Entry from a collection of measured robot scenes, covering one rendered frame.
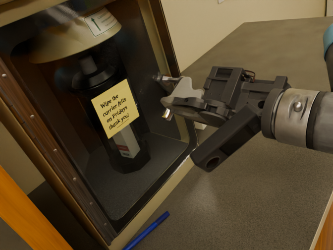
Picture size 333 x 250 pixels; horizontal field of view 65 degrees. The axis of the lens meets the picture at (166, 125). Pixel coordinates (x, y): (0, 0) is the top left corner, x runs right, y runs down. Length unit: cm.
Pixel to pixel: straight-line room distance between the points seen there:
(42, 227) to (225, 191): 40
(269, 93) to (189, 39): 95
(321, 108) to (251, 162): 35
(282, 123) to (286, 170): 30
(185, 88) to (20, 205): 29
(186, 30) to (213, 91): 88
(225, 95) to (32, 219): 29
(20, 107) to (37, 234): 16
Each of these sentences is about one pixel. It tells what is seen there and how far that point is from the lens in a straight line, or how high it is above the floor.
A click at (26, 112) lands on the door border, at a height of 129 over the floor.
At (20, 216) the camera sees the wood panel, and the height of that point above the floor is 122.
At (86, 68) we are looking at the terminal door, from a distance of 42.
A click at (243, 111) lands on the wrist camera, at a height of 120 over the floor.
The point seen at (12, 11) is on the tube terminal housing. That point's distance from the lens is 39.
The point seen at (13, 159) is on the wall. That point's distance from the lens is 88.
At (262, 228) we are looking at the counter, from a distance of 56.
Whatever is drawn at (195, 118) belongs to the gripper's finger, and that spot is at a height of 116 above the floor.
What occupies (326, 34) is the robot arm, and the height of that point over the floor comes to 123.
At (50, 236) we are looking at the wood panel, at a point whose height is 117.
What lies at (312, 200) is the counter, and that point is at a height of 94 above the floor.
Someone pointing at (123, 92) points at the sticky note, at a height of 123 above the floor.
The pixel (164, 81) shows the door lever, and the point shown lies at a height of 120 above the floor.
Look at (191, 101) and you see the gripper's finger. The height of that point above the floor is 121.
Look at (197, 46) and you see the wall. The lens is 136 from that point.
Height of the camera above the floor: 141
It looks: 33 degrees down
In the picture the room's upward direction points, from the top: 19 degrees counter-clockwise
